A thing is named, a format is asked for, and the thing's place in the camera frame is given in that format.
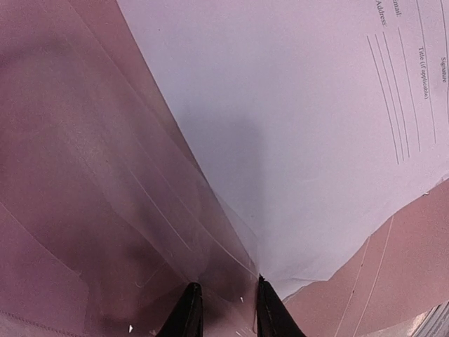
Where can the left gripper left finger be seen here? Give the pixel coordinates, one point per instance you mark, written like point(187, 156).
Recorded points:
point(186, 318)

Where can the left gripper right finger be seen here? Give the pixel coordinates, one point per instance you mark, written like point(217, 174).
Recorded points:
point(273, 319)

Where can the translucent grey plastic sheet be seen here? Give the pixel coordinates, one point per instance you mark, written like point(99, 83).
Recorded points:
point(106, 215)

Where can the white printed paper sheets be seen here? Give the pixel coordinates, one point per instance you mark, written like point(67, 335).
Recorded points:
point(313, 121)

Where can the front aluminium rail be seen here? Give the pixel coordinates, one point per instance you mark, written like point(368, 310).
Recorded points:
point(435, 324)

